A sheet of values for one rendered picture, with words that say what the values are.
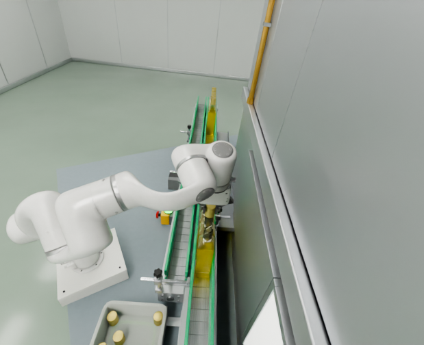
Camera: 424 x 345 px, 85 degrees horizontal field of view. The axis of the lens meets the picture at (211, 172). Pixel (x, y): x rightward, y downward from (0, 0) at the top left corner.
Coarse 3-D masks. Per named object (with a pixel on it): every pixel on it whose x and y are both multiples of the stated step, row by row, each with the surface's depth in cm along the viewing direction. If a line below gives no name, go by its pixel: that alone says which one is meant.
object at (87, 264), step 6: (102, 252) 99; (84, 258) 90; (90, 258) 92; (96, 258) 95; (102, 258) 97; (66, 264) 92; (72, 264) 91; (78, 264) 91; (84, 264) 92; (90, 264) 93; (96, 264) 95; (78, 270) 92; (84, 270) 92; (90, 270) 93
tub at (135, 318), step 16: (112, 304) 82; (128, 304) 82; (144, 304) 83; (160, 304) 84; (128, 320) 85; (144, 320) 85; (96, 336) 74; (112, 336) 80; (128, 336) 81; (144, 336) 81; (160, 336) 76
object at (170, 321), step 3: (165, 306) 84; (168, 318) 88; (171, 318) 88; (174, 318) 88; (177, 318) 88; (180, 318) 84; (168, 321) 87; (171, 321) 87; (174, 321) 87; (177, 321) 87; (180, 321) 83; (165, 324) 83; (168, 324) 86; (171, 324) 86; (174, 324) 86; (177, 324) 86; (165, 327) 84; (165, 330) 85; (162, 342) 79; (177, 342) 78
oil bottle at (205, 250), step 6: (198, 246) 77; (204, 246) 77; (210, 246) 77; (198, 252) 78; (204, 252) 78; (210, 252) 78; (198, 258) 80; (204, 258) 80; (210, 258) 80; (198, 264) 83; (204, 264) 83; (210, 264) 83; (198, 270) 85; (204, 270) 85; (198, 276) 88; (204, 276) 88
